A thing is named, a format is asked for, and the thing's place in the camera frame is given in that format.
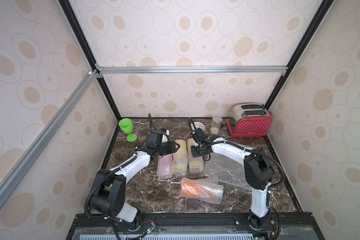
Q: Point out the orange bubble wrapped glass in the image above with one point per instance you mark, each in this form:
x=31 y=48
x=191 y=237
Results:
x=207 y=190

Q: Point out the pink bubble wrapped glass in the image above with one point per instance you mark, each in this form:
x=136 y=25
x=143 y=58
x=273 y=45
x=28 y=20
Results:
x=165 y=167

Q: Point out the white sink strainer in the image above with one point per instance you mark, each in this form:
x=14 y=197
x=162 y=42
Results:
x=199 y=125

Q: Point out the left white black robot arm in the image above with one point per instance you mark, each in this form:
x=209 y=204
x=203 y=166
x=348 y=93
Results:
x=108 y=192

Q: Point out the clear jar with powder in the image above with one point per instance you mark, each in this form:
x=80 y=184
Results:
x=216 y=125

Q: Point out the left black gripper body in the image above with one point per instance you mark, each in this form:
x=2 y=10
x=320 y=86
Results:
x=164 y=148

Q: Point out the clear bubble wrap sheet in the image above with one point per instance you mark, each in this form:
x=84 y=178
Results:
x=227 y=171

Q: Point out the yellow bubble wrapped glass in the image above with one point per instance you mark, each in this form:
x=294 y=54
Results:
x=180 y=159

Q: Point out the horizontal aluminium rail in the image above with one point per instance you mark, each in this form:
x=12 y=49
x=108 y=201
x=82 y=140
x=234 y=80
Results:
x=191 y=70

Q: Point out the left diagonal aluminium rail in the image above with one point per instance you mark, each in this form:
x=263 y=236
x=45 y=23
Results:
x=21 y=168

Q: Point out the red toaster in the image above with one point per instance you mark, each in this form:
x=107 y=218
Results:
x=248 y=120

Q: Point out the green wine glass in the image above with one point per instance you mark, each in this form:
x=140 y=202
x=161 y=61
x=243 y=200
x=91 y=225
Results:
x=126 y=125

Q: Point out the beige bubble wrapped glass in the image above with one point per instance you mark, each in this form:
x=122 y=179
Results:
x=196 y=165

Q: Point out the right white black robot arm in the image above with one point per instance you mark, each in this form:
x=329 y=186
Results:
x=262 y=172

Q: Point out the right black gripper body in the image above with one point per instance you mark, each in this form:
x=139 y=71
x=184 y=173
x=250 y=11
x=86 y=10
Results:
x=196 y=140

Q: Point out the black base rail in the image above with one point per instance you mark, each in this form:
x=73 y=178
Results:
x=281 y=226

